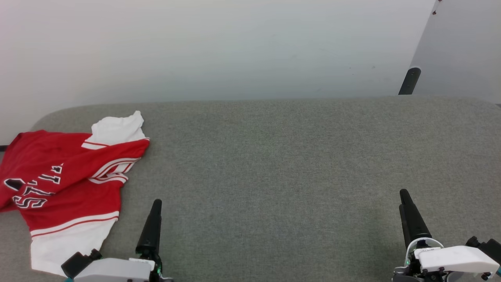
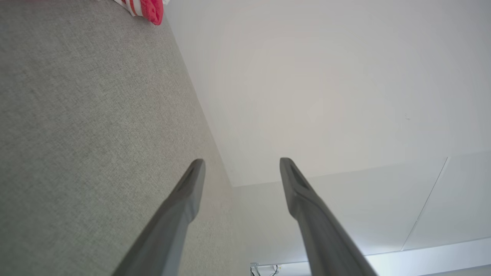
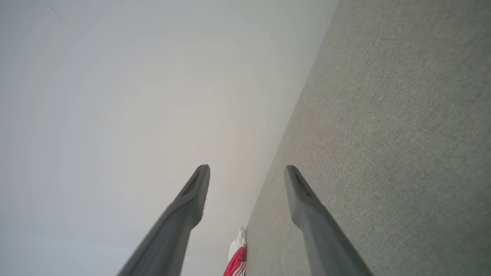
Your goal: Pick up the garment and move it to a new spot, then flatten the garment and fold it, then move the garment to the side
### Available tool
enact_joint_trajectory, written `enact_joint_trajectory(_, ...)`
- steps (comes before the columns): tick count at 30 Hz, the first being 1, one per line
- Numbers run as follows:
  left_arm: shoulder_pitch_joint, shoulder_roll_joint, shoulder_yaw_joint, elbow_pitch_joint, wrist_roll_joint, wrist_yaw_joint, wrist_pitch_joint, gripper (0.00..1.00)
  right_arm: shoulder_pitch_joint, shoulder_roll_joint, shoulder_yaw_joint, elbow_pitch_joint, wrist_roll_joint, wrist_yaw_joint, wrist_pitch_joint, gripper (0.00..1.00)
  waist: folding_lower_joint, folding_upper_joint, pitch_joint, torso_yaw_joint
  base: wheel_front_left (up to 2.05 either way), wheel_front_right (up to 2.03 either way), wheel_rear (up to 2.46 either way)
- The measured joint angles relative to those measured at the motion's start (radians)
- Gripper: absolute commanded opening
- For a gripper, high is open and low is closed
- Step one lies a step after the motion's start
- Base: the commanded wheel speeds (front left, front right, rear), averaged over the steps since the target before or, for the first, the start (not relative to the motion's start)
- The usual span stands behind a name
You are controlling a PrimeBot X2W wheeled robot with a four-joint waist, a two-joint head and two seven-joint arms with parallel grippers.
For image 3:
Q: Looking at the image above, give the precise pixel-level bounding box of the red and white Bulls jersey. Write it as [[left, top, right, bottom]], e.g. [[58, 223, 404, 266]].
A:
[[223, 225, 247, 276]]

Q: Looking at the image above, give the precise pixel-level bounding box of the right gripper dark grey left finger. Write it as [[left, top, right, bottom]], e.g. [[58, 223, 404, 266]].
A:
[[117, 164, 211, 276]]

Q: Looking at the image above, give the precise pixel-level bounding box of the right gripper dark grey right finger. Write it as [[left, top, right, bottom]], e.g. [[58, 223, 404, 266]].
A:
[[284, 165, 374, 276]]

